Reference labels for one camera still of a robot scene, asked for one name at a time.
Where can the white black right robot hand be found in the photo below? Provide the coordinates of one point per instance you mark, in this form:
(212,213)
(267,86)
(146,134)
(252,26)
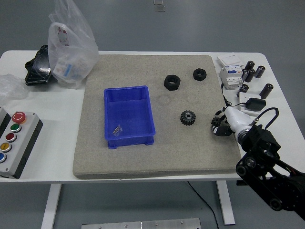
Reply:
(238,119)

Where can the large black gear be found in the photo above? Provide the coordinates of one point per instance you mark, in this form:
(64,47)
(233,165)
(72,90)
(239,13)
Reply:
(184,119)

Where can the small black hex nut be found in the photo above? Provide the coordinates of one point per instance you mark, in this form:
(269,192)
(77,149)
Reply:
(196,76)

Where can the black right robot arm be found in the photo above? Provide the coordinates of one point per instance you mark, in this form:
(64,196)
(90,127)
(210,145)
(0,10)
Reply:
(262,140)

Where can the large black hex nut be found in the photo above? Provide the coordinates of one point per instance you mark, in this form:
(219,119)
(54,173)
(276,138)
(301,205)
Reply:
(168,85)

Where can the blue plastic box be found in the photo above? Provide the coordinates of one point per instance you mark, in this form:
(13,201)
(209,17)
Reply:
(128,112)

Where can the white blue carton box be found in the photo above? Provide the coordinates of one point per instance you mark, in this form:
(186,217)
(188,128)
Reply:
(63,70)

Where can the grey push-button control box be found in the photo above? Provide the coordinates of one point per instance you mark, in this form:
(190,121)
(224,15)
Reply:
(23,133)

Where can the white socket plate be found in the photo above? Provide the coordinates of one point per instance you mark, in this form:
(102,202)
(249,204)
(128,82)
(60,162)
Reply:
(244,97)

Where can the black power adapter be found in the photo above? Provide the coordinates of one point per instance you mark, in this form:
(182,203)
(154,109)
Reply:
(256,104)

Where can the black cylindrical capacitor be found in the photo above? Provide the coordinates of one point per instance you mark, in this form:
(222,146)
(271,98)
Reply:
(260,72)
(250,65)
(266,91)
(245,74)
(244,89)
(251,75)

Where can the white circuit breaker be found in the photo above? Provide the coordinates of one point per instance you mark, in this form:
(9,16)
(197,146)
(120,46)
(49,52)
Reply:
(230,78)

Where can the black table control panel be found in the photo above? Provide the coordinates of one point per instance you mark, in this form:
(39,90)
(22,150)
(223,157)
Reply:
(239,183)

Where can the white table leg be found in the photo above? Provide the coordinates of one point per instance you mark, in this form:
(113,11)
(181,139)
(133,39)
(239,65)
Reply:
(51,205)
(225,202)

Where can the grey-brown mat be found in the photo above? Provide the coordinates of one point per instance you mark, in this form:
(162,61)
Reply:
(143,162)

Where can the small clear bag of screws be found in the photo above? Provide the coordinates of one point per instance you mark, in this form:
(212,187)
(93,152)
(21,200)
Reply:
(117,130)

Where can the clear floor marker plate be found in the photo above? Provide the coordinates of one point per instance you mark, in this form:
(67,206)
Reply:
(158,2)
(160,8)

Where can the silver metal plate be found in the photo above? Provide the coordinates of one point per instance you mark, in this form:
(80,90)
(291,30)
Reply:
(140,224)

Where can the large clear plastic bag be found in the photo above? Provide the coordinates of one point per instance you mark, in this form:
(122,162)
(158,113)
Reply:
(71,35)

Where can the black part in plastic wrap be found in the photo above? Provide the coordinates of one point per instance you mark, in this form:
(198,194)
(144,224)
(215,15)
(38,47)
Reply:
(35,69)

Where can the crumpled clear plastic wrap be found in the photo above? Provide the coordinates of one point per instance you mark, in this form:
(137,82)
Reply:
(10,88)

